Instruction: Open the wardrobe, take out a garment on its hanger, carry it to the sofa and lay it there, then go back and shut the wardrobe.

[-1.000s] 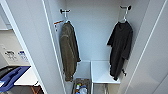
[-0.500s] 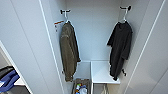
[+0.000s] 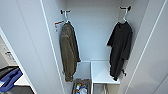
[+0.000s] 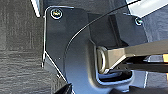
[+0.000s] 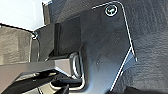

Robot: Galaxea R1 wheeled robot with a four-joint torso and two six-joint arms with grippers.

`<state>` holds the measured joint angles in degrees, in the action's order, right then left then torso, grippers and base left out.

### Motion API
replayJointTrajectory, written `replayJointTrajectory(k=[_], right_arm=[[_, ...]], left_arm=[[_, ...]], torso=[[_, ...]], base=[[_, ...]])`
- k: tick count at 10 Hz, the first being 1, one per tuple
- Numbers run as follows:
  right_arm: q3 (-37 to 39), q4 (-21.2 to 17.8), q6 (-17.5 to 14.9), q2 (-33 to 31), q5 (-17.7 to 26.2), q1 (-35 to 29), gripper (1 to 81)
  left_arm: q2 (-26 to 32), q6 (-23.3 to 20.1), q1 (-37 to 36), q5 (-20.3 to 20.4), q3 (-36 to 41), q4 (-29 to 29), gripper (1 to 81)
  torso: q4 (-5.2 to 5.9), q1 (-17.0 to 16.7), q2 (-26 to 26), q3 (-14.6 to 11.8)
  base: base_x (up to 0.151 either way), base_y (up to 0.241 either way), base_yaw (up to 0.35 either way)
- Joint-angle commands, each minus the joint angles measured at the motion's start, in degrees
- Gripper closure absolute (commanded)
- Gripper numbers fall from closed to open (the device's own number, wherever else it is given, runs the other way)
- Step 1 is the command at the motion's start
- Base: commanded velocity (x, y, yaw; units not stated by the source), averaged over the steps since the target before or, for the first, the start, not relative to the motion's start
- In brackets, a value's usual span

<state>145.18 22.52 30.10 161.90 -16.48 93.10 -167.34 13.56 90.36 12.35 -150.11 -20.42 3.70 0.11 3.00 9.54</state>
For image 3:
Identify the black t-shirt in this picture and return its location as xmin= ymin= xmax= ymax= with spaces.
xmin=106 ymin=21 xmax=134 ymax=82

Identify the white clothes hanger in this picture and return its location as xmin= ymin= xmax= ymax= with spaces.
xmin=116 ymin=8 xmax=130 ymax=25
xmin=62 ymin=11 xmax=73 ymax=25

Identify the white wardrobe door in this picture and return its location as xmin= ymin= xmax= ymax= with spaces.
xmin=0 ymin=0 xmax=66 ymax=94
xmin=124 ymin=0 xmax=168 ymax=94

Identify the olive green jacket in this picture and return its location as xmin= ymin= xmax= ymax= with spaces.
xmin=58 ymin=21 xmax=82 ymax=84

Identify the white wardrobe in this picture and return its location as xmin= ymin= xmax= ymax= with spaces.
xmin=39 ymin=0 xmax=159 ymax=94

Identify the white inner shelf box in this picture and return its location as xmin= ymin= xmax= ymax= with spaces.
xmin=90 ymin=59 xmax=121 ymax=94

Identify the orange and white warning label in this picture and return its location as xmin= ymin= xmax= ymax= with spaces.
xmin=53 ymin=20 xmax=65 ymax=31

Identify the brown basket with bottles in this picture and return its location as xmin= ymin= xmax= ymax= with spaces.
xmin=71 ymin=77 xmax=92 ymax=94

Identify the white board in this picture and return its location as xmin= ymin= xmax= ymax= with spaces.
xmin=13 ymin=74 xmax=33 ymax=88

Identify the small black wall peg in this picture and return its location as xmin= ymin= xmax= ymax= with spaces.
xmin=121 ymin=68 xmax=129 ymax=77

